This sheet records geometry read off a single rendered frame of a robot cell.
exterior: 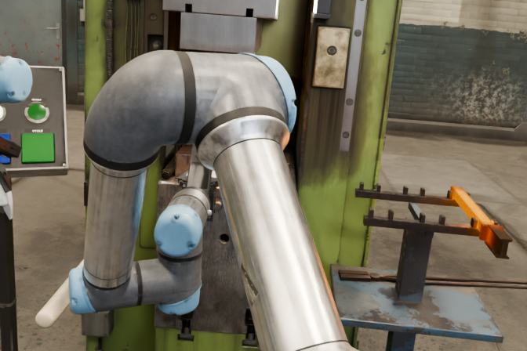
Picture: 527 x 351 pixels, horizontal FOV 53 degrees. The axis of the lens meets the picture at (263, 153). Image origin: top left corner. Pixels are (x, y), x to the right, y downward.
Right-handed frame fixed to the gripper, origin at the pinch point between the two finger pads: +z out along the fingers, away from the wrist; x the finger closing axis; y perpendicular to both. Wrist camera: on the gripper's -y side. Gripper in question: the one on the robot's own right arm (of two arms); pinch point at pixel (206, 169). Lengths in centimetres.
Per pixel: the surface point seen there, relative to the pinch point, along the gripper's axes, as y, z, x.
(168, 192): 13.0, 21.8, -13.1
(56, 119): -5.9, 17.0, -41.4
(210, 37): -28.8, 26.8, -3.9
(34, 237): 97, 177, -125
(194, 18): -33.6, 26.7, -8.5
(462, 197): 8, 19, 65
